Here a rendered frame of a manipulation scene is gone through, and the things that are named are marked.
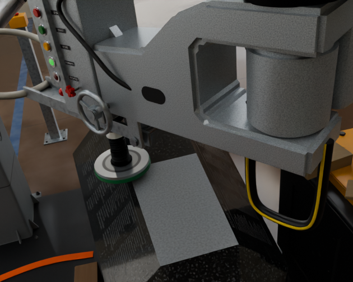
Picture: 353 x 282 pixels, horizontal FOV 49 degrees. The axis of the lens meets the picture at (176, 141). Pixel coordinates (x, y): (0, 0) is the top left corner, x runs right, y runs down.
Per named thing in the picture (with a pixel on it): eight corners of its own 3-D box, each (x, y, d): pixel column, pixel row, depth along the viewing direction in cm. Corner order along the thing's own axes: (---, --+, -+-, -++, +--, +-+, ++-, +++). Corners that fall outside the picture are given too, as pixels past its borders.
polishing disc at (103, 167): (87, 159, 155) (87, 157, 154) (136, 141, 162) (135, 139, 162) (105, 187, 139) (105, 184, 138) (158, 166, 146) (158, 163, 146)
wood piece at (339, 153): (334, 151, 157) (335, 141, 154) (351, 164, 149) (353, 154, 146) (291, 166, 152) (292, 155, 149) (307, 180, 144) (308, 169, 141)
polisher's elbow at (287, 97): (279, 93, 104) (282, 19, 94) (345, 116, 91) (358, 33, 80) (229, 120, 95) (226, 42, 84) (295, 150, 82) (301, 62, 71)
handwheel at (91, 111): (135, 127, 121) (126, 83, 113) (112, 142, 115) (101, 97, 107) (103, 116, 130) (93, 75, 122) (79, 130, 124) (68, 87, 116)
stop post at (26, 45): (67, 129, 357) (31, 9, 299) (66, 140, 340) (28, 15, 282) (45, 134, 354) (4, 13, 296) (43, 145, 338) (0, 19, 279)
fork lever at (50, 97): (180, 124, 133) (179, 112, 130) (142, 152, 121) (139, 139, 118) (56, 83, 171) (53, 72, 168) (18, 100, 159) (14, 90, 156)
